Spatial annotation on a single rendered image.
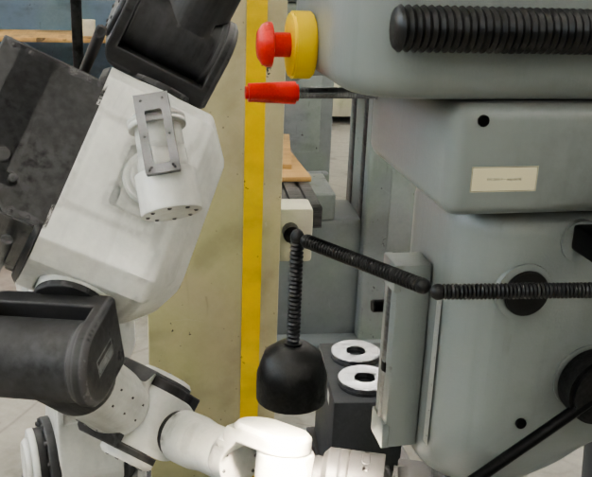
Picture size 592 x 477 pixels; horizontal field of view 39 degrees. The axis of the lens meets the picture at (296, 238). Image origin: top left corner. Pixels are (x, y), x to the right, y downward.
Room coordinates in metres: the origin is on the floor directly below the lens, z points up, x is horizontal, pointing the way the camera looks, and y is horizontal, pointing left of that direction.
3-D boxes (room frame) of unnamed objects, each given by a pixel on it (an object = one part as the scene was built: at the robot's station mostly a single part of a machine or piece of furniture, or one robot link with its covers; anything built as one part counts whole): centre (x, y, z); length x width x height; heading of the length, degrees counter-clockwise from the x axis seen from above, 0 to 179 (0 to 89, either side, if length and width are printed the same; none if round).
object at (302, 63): (0.78, 0.00, 1.76); 0.06 x 0.02 x 0.06; 12
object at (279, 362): (0.77, 0.00, 1.44); 0.07 x 0.07 x 0.06
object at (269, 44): (0.77, 0.03, 1.76); 0.04 x 0.03 x 0.04; 12
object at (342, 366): (1.33, -0.12, 1.05); 0.22 x 0.12 x 0.20; 6
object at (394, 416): (0.80, -0.11, 1.45); 0.04 x 0.04 x 0.21; 12
